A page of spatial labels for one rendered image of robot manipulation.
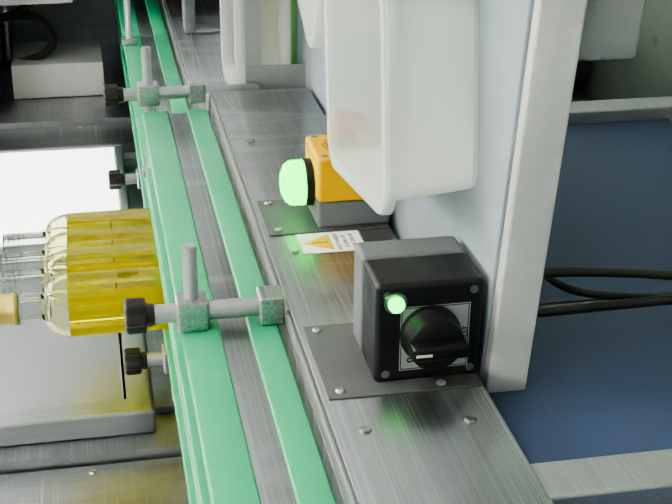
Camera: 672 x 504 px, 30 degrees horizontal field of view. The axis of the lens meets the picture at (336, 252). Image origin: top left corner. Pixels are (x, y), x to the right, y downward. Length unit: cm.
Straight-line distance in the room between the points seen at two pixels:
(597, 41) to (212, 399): 38
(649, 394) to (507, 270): 16
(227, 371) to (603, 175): 57
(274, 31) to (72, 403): 53
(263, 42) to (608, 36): 81
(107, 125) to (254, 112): 98
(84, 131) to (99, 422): 108
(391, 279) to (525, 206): 11
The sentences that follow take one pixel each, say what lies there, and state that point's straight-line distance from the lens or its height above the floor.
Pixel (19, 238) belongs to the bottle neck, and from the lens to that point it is 155.
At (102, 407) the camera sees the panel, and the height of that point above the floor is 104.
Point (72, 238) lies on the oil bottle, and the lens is 149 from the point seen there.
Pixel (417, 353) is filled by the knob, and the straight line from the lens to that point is 88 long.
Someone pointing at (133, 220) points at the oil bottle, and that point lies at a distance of 154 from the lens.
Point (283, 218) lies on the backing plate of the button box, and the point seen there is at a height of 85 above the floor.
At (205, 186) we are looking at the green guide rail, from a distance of 134.
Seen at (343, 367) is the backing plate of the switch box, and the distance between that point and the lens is 94.
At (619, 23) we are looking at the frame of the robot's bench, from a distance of 88.
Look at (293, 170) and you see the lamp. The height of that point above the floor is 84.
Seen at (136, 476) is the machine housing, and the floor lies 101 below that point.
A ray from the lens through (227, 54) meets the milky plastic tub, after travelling 179.
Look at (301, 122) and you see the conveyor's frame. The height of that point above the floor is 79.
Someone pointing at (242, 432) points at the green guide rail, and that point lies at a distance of 90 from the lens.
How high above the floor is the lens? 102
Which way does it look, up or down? 10 degrees down
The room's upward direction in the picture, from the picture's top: 94 degrees counter-clockwise
